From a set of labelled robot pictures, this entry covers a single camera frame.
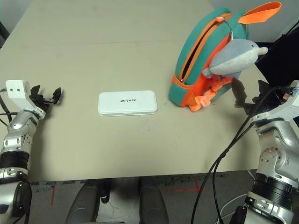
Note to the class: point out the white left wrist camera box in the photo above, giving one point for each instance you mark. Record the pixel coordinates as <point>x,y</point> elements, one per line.
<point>17,92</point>

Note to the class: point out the teal and orange backpack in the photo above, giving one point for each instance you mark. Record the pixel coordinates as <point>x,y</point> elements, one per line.
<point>198,35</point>

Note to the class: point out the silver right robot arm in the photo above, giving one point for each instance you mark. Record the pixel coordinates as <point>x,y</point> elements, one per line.
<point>278,149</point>

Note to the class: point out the grey robot leg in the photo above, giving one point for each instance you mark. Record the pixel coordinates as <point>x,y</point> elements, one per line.
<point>83,203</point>
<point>151,203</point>

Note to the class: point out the grey robot left leg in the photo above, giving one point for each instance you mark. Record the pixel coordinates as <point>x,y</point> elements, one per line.
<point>83,203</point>

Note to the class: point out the white Unitree pencil case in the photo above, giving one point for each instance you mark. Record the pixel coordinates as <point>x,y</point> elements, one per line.
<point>127,102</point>

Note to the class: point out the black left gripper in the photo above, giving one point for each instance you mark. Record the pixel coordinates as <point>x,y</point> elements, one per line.
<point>40,101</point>

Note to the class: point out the grey robot right leg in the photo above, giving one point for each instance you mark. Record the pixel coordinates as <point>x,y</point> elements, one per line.
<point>151,203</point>

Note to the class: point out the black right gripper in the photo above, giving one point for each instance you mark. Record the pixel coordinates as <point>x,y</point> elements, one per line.
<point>257,105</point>

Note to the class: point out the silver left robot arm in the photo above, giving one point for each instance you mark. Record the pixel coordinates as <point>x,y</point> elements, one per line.
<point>16,137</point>

